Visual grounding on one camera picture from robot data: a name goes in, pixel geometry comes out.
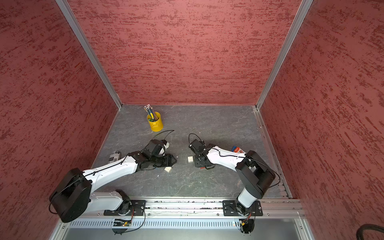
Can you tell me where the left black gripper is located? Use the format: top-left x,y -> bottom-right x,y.
150,154 -> 178,168

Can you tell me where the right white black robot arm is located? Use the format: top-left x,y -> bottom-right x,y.
189,141 -> 276,216

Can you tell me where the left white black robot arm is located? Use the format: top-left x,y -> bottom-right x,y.
49,151 -> 177,223

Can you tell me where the red blue white packet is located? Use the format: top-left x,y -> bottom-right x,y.
231,146 -> 247,154

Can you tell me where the yellow pencil cup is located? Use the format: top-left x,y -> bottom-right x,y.
147,112 -> 164,132

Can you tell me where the bundle of coloured pencils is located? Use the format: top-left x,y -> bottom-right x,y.
144,105 -> 158,122

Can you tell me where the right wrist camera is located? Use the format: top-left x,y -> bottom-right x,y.
189,139 -> 206,155

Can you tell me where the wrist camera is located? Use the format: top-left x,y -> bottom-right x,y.
189,139 -> 206,155
142,140 -> 170,158

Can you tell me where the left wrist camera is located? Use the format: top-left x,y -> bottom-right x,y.
142,140 -> 170,158

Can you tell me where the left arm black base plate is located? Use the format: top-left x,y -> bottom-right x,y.
104,200 -> 146,218

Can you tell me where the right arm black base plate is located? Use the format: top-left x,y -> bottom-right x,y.
222,200 -> 263,217

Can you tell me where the aluminium front rail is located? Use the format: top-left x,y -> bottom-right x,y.
75,197 -> 306,219

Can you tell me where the left aluminium corner post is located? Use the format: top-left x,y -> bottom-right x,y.
56,0 -> 123,111

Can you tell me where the aluminium corner post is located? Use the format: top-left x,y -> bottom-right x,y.
56,0 -> 123,111
256,0 -> 313,111

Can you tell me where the black hose bottom right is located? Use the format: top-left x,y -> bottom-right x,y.
356,223 -> 384,240

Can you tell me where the right aluminium corner post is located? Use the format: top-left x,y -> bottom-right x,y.
256,0 -> 313,111

